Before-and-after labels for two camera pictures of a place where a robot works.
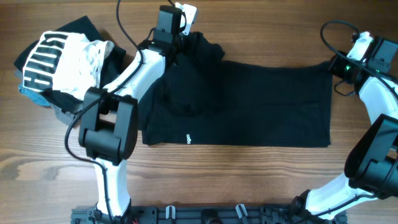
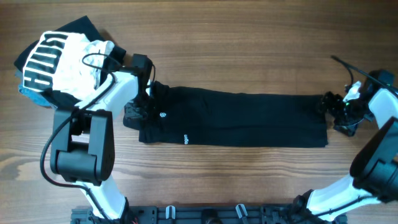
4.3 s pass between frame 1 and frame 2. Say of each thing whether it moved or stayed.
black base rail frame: stayed
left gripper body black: moved
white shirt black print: stayed
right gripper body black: moved
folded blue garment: stayed
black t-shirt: moved
